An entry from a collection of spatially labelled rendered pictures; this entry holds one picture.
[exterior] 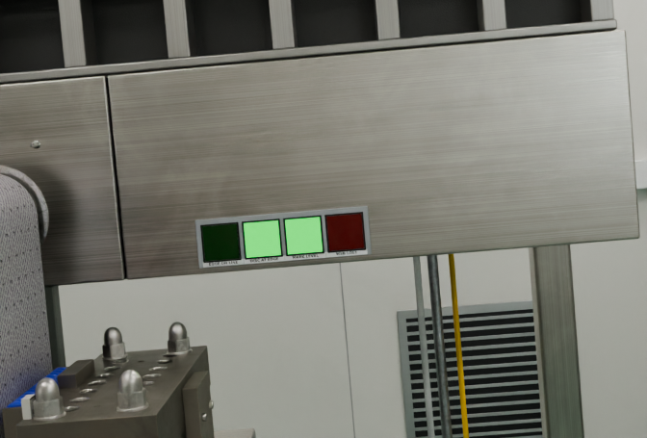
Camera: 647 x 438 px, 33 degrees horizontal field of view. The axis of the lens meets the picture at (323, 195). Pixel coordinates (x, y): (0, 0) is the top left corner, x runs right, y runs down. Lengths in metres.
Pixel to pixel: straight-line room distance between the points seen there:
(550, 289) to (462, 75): 0.40
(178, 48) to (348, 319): 2.46
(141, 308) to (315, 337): 0.64
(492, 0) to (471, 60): 0.09
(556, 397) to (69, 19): 0.95
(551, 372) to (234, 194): 0.59
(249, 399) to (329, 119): 2.55
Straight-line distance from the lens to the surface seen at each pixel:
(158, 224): 1.58
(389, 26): 1.57
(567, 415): 1.80
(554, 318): 1.76
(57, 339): 1.65
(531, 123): 1.57
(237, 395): 4.02
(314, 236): 1.55
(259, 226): 1.56
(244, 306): 3.95
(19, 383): 1.42
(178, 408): 1.38
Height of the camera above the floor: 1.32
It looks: 3 degrees down
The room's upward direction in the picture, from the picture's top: 5 degrees counter-clockwise
